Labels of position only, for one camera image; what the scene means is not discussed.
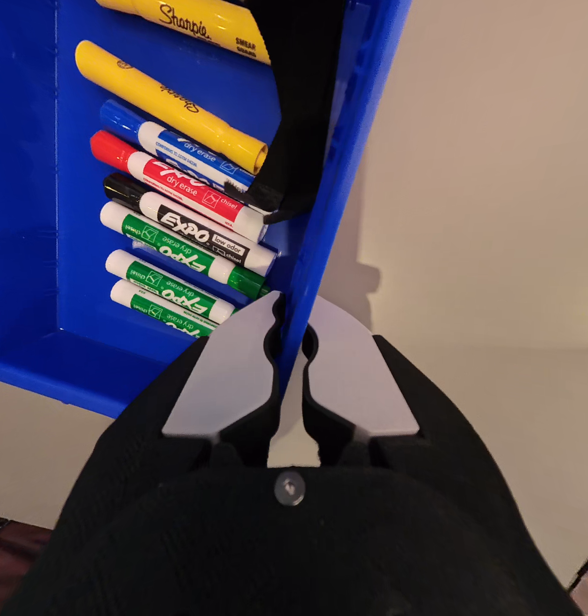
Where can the black dry-erase marker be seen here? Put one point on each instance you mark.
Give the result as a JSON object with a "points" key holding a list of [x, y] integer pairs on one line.
{"points": [[178, 219]]}

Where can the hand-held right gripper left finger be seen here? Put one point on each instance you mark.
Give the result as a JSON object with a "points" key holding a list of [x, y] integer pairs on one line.
{"points": [[226, 385]]}

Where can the blue plastic bin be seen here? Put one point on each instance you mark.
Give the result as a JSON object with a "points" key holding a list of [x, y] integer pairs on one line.
{"points": [[24, 192]]}

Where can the blue dry-erase marker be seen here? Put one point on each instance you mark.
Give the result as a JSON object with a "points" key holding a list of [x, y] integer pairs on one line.
{"points": [[125, 122]]}

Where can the black hook-and-loop tie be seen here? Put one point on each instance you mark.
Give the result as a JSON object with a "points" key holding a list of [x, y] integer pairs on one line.
{"points": [[260, 193], [303, 72]]}

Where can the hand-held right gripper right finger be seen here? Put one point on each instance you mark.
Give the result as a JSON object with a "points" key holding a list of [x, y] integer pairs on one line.
{"points": [[361, 385]]}

